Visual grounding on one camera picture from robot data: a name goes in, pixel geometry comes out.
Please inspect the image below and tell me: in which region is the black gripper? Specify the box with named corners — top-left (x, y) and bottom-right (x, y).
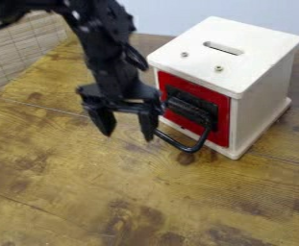
top-left (78, 69), bottom-right (162, 141)

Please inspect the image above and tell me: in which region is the black metal drawer handle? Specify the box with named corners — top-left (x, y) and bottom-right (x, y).
top-left (154, 92), bottom-right (217, 154)

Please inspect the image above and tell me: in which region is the red drawer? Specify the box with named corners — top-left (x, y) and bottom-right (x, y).
top-left (157, 71), bottom-right (232, 147)

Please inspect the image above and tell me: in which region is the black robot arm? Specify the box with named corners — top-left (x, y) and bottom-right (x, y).
top-left (0, 0), bottom-right (162, 140)

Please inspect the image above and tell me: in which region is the white wooden cabinet box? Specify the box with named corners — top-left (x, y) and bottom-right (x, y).
top-left (149, 16), bottom-right (299, 160)

